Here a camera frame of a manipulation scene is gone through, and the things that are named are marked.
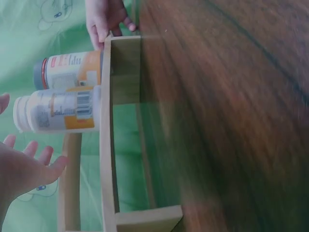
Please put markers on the person's left hand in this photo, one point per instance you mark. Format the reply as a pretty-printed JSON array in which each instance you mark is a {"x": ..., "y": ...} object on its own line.
[{"x": 17, "y": 174}]

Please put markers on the person's right hand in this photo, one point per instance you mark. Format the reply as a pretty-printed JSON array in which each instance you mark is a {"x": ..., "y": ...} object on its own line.
[{"x": 103, "y": 17}]

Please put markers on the person's right fingers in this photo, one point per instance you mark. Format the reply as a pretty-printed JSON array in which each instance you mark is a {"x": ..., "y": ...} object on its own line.
[{"x": 97, "y": 36}]

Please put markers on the light wooden shelf rack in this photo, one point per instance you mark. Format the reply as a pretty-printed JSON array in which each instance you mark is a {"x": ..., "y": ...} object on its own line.
[{"x": 106, "y": 145}]

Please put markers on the grey capped orange label bottle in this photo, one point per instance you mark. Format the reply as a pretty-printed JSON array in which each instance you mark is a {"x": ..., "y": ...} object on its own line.
[{"x": 67, "y": 70}]

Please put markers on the white capped orange label bottle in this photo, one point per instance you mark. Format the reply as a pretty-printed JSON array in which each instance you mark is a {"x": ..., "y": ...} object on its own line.
[{"x": 58, "y": 111}]

